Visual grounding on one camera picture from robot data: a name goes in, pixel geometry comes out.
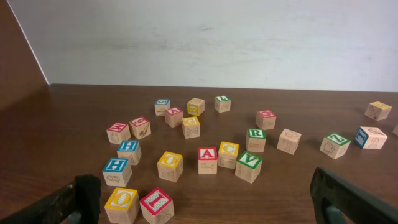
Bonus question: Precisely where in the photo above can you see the yellow S block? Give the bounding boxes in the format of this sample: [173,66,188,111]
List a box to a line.
[364,101,392,121]

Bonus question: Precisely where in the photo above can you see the yellow block near A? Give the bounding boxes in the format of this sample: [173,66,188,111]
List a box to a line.
[182,116,200,139]

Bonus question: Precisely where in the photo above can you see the plain top yellow-side block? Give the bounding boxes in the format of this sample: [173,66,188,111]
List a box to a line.
[187,98,205,116]

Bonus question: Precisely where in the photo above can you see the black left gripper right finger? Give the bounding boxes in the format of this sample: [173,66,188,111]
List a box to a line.
[310,167,397,224]

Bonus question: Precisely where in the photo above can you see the green L block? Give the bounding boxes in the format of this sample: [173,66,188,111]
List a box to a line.
[215,95,231,113]

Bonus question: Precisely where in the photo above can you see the blue H block upper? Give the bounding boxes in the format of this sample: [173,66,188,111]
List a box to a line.
[117,140,142,166]

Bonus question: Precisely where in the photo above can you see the blue h block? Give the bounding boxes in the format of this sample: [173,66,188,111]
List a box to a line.
[103,157,132,187]
[117,140,142,166]

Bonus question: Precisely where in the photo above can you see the blue 5 block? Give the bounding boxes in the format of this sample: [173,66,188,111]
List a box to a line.
[154,99,170,116]

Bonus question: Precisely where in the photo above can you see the blue H block lower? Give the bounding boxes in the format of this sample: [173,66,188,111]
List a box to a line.
[103,157,132,187]

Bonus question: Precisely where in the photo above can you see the yellow O block front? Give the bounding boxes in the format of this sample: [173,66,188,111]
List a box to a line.
[104,187,139,224]

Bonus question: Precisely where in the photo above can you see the plain top block red-side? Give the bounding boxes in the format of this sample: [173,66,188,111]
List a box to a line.
[354,126,387,150]

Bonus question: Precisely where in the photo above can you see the red A block back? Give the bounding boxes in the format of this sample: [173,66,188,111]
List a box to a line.
[165,107,183,128]

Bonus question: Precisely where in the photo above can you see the green R block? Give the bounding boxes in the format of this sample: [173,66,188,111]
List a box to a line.
[246,128,266,152]

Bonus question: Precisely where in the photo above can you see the green V block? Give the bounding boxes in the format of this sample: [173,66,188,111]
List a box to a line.
[235,151,262,184]

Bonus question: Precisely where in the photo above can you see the yellow C block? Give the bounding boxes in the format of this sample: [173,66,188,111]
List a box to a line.
[218,141,239,169]

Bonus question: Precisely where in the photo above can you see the red M block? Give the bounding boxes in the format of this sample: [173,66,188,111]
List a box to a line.
[106,122,131,144]

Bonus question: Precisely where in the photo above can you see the green Z block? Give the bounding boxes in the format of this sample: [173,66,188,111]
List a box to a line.
[320,133,351,159]

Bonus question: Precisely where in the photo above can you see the red a block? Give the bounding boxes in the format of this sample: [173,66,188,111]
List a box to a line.
[198,147,218,174]
[165,107,183,128]

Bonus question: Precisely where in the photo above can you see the red I block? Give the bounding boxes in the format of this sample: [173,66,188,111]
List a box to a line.
[140,187,175,224]

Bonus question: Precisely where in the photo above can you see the red Q block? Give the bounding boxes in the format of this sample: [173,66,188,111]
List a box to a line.
[256,110,277,130]

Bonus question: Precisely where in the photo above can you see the yellow o block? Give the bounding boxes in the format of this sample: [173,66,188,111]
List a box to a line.
[104,187,139,224]
[157,151,183,182]

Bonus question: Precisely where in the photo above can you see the plain top wooden block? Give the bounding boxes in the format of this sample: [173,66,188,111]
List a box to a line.
[277,129,302,155]

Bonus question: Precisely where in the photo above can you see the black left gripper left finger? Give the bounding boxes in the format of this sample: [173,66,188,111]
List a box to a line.
[1,174,101,224]

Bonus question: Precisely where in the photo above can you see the yellow O block middle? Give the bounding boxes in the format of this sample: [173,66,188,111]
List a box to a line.
[157,151,183,182]

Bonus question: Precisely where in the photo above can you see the red 9 block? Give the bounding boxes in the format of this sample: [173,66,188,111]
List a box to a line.
[129,116,151,139]

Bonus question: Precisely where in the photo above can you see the red A block front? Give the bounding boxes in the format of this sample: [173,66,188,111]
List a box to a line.
[198,147,218,174]

